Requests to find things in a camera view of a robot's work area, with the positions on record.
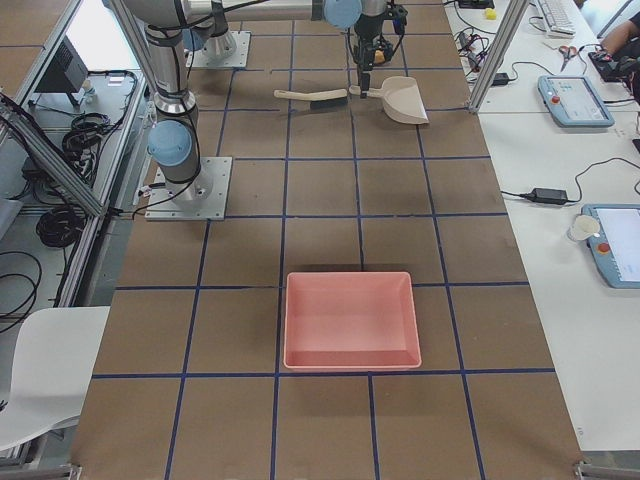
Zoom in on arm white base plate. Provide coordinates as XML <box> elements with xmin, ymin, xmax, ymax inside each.
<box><xmin>144</xmin><ymin>157</ymin><xmax>233</xmax><ymax>221</ymax></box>
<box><xmin>186</xmin><ymin>30</ymin><xmax>251</xmax><ymax>70</ymax></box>

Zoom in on aluminium frame post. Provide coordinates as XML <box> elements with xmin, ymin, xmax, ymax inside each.
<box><xmin>467</xmin><ymin>0</ymin><xmax>528</xmax><ymax>113</ymax></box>

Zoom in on large yellow sponge piece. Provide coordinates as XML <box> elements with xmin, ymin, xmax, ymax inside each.
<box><xmin>374</xmin><ymin>50</ymin><xmax>387</xmax><ymax>65</ymax></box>

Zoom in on beige hand brush black bristles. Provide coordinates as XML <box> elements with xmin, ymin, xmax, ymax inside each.
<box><xmin>273</xmin><ymin>89</ymin><xmax>348</xmax><ymax>110</ymax></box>

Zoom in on black power adapter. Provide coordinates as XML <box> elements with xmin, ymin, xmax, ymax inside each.
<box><xmin>529</xmin><ymin>188</ymin><xmax>569</xmax><ymax>205</ymax></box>

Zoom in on blue teach pendant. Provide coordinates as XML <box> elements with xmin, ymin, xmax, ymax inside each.
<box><xmin>537</xmin><ymin>75</ymin><xmax>615</xmax><ymax>128</ymax></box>
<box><xmin>581</xmin><ymin>204</ymin><xmax>639</xmax><ymax>289</ymax></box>

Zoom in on red handled scissors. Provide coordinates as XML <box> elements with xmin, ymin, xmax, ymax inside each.
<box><xmin>558</xmin><ymin>45</ymin><xmax>578</xmax><ymax>72</ymax></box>

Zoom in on bundle of black cables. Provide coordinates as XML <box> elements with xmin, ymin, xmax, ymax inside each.
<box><xmin>0</xmin><ymin>69</ymin><xmax>151</xmax><ymax>331</ymax></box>

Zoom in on beige plastic dustpan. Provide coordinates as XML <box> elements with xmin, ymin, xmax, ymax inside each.
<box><xmin>367</xmin><ymin>76</ymin><xmax>429</xmax><ymax>125</ymax></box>

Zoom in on blue teach pendant near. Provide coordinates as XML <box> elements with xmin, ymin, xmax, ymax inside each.
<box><xmin>581</xmin><ymin>204</ymin><xmax>639</xmax><ymax>289</ymax></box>

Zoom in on white keyboard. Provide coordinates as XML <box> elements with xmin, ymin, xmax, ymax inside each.
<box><xmin>532</xmin><ymin>0</ymin><xmax>576</xmax><ymax>38</ymax></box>

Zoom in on white plastic chair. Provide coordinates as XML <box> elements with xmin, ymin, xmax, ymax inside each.
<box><xmin>1</xmin><ymin>306</ymin><xmax>110</xmax><ymax>451</ymax></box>

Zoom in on pink plastic bin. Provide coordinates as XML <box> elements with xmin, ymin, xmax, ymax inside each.
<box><xmin>283</xmin><ymin>272</ymin><xmax>422</xmax><ymax>372</ymax></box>

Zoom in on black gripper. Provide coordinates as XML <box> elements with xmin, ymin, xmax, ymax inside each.
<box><xmin>351</xmin><ymin>9</ymin><xmax>404</xmax><ymax>99</ymax></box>

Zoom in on blue teach pendant far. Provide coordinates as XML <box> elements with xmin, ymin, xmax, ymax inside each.
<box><xmin>537</xmin><ymin>75</ymin><xmax>615</xmax><ymax>128</ymax></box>

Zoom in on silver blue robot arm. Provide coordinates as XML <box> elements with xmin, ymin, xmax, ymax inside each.
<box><xmin>222</xmin><ymin>0</ymin><xmax>407</xmax><ymax>98</ymax></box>
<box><xmin>109</xmin><ymin>1</ymin><xmax>228</xmax><ymax>207</ymax></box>

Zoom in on white plastic cup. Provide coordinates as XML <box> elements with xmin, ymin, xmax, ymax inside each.
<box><xmin>567</xmin><ymin>214</ymin><xmax>600</xmax><ymax>242</ymax></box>

